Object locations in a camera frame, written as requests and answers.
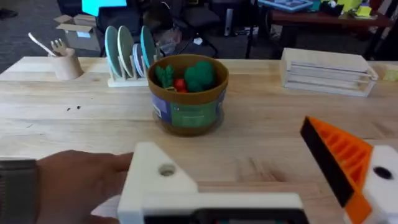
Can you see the white orange left gripper right finger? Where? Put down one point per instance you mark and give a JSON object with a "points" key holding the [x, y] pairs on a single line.
{"points": [[376, 193]]}

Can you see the yellow-green block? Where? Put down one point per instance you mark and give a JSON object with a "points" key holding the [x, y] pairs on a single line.
{"points": [[391, 75]]}

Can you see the beige cup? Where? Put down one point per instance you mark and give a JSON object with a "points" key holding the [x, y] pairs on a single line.
{"points": [[66, 67]]}

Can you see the grey wristband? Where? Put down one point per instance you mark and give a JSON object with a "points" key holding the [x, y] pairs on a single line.
{"points": [[17, 193]]}

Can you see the cardboard box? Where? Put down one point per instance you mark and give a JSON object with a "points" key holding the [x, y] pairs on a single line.
{"points": [[81, 34]]}

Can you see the pale wooden box with boards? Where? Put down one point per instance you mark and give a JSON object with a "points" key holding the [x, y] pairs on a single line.
{"points": [[326, 71]]}

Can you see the cyan screen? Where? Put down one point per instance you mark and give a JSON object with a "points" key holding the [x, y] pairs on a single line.
{"points": [[102, 6]]}

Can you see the blue tray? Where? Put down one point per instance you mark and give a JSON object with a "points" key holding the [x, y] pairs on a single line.
{"points": [[287, 4]]}

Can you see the brown wooden table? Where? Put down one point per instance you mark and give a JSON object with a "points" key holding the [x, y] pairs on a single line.
{"points": [[326, 18]]}

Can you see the brown tub with toy vegetables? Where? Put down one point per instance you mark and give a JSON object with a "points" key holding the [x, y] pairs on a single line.
{"points": [[189, 109]]}

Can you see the wooden fork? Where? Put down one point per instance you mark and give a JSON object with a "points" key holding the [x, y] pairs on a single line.
{"points": [[59, 47]]}

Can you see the white spoon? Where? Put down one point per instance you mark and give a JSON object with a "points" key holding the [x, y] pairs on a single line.
{"points": [[40, 44]]}

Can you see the pale green plate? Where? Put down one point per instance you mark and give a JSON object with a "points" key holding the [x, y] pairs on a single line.
{"points": [[125, 46]]}

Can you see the black office chair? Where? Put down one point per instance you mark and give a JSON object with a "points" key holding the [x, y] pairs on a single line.
{"points": [[199, 18]]}

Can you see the small lavender plate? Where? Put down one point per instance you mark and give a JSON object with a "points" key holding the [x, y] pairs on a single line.
{"points": [[138, 59]]}

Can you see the bare white left gripper left finger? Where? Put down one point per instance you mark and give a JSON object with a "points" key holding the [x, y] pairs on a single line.
{"points": [[152, 183]]}

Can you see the person's hand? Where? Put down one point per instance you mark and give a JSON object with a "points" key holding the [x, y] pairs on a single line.
{"points": [[77, 186]]}

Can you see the teal plate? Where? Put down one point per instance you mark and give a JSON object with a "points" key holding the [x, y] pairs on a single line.
{"points": [[110, 51], [148, 45]]}

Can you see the clear plastic bag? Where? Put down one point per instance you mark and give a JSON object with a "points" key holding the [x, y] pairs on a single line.
{"points": [[169, 42]]}

